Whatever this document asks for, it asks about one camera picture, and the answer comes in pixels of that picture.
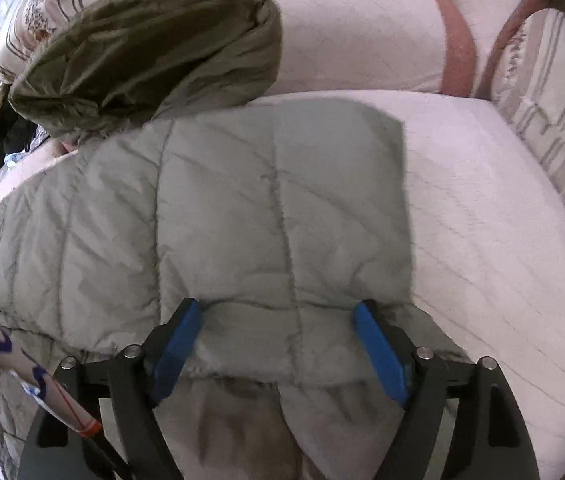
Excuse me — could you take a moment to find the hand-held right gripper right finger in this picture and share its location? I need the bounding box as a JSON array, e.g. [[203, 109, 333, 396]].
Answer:
[[352, 299, 543, 480]]

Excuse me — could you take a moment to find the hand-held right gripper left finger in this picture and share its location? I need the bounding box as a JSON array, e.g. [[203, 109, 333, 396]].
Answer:
[[17, 297, 203, 480]]

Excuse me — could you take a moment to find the olive puffer jacket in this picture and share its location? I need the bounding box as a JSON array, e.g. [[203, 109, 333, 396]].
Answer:
[[0, 0, 468, 480]]

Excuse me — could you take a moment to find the pink quilted sofa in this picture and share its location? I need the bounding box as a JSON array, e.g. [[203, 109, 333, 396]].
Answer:
[[0, 0, 565, 480]]

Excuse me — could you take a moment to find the black cloth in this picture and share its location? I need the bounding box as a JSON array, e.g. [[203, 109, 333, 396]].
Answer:
[[2, 110, 38, 156]]

